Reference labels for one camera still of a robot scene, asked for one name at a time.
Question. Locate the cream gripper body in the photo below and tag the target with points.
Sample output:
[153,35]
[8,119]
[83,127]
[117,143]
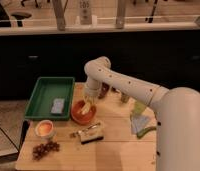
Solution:
[88,99]

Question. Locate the yellow banana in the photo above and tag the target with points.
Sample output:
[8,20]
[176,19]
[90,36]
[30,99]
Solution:
[85,109]

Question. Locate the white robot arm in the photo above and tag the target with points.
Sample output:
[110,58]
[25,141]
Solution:
[177,112]

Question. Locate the dark maroon bowl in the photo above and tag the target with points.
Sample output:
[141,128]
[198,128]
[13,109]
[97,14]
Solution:
[104,89]

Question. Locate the red bowl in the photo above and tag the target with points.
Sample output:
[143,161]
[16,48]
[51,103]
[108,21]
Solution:
[79,117]

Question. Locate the grey blue sponge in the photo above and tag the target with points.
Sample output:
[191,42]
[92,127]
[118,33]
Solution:
[58,106]

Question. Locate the metal measuring cup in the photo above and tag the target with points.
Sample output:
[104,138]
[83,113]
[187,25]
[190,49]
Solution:
[124,98]

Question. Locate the green plastic tray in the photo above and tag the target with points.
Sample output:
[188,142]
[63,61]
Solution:
[45,92]

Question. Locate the white cup orange inside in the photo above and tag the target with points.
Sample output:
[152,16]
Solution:
[45,129]

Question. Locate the light blue cloth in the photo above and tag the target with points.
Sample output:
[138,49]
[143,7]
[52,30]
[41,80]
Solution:
[138,123]

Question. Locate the green cucumber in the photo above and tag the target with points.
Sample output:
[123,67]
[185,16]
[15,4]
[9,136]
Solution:
[144,131]

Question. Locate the bunch of dark grapes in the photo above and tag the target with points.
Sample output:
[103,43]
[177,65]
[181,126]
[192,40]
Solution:
[42,150]

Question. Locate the white remote control device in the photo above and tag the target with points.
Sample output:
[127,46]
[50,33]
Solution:
[85,12]

